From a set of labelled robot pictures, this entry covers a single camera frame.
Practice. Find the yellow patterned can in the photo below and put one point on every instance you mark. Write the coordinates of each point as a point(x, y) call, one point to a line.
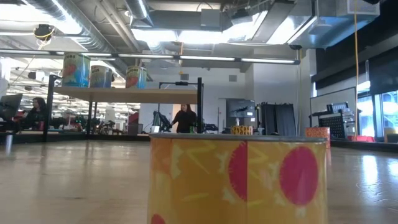
point(242, 130)

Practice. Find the blue tomato can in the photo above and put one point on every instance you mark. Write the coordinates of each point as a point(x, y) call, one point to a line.
point(76, 70)
point(136, 77)

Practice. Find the yellow can with red circles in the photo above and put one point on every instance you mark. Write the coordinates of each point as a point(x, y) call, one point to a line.
point(217, 186)

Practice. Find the blue can with pale picture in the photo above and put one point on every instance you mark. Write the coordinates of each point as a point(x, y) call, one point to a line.
point(101, 77)

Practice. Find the orange patterned can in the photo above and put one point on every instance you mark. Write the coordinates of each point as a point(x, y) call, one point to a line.
point(317, 137)

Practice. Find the background black robot arm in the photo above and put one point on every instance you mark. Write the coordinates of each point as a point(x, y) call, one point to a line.
point(161, 121)

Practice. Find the person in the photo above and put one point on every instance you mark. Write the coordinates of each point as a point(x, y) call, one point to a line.
point(185, 119)
point(35, 115)

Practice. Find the white bottle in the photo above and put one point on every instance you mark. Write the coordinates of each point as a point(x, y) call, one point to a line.
point(237, 122)

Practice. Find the black monitor screen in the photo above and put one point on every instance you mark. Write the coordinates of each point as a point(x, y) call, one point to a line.
point(241, 107)

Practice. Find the long ceiling light fixture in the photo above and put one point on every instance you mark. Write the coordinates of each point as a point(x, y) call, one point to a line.
point(205, 58)

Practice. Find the black folding panel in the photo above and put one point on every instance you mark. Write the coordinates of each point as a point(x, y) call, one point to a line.
point(280, 118)

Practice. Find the grey partition board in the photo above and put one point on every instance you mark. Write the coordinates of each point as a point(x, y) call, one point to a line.
point(332, 96)

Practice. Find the black pegboard rack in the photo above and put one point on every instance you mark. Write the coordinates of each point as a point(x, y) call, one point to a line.
point(334, 126)

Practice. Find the red bins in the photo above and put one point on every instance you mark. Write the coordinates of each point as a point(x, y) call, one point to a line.
point(360, 138)

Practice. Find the window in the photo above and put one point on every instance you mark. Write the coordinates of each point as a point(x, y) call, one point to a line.
point(367, 115)

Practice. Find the grey monitor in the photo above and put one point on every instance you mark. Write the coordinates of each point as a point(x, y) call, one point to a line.
point(11, 105)

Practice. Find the yellow bin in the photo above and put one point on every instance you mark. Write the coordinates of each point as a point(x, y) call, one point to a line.
point(391, 132)

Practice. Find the black background gantry frame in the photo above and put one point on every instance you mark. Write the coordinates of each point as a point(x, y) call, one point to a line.
point(181, 83)

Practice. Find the grey wall vent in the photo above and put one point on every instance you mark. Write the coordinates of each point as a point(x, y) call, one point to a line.
point(184, 76)
point(232, 78)

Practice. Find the black ceiling camera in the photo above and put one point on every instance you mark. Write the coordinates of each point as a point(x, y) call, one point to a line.
point(295, 47)

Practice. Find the silver spiral air duct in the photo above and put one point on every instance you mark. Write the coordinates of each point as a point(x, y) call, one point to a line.
point(138, 11)
point(77, 28)

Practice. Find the silver rectangular air duct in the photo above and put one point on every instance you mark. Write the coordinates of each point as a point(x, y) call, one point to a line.
point(335, 25)

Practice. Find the black aluminium rig frame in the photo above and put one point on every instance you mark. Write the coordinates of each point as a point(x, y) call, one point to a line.
point(367, 145)

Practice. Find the silver metal post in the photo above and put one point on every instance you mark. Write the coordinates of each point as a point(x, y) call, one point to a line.
point(8, 143)

